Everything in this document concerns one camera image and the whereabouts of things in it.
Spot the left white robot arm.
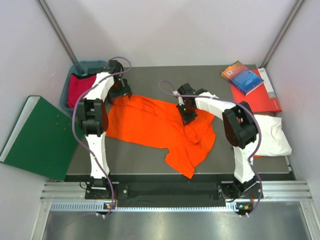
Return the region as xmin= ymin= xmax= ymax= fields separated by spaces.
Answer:
xmin=72 ymin=60 xmax=132 ymax=200

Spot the magenta t-shirt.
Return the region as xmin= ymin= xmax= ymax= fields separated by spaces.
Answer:
xmin=67 ymin=73 xmax=97 ymax=109

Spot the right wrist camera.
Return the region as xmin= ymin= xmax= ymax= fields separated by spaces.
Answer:
xmin=172 ymin=83 xmax=198 ymax=99

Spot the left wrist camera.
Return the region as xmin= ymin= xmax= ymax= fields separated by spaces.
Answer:
xmin=104 ymin=59 xmax=124 ymax=74

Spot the green ring binder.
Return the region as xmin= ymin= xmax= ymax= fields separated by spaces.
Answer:
xmin=0 ymin=95 xmax=78 ymax=181

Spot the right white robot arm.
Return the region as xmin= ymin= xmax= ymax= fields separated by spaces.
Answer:
xmin=173 ymin=90 xmax=259 ymax=199

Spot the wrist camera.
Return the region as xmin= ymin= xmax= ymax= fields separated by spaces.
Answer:
xmin=104 ymin=59 xmax=124 ymax=74
xmin=172 ymin=83 xmax=198 ymax=99

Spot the teal plastic bin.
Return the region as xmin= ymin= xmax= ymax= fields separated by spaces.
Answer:
xmin=60 ymin=60 xmax=107 ymax=114

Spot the white t-shirt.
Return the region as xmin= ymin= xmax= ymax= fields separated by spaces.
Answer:
xmin=254 ymin=114 xmax=292 ymax=157

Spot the orange t-shirt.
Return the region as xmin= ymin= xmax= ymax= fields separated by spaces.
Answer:
xmin=106 ymin=95 xmax=216 ymax=179

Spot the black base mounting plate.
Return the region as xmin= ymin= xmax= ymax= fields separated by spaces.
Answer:
xmin=84 ymin=181 xmax=266 ymax=201

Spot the red folder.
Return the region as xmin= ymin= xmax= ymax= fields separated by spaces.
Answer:
xmin=230 ymin=68 xmax=282 ymax=113

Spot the blue orange book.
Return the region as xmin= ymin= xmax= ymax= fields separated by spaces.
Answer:
xmin=220 ymin=61 xmax=264 ymax=96

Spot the aluminium rail frame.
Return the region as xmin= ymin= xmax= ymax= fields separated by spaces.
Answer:
xmin=31 ymin=175 xmax=320 ymax=240

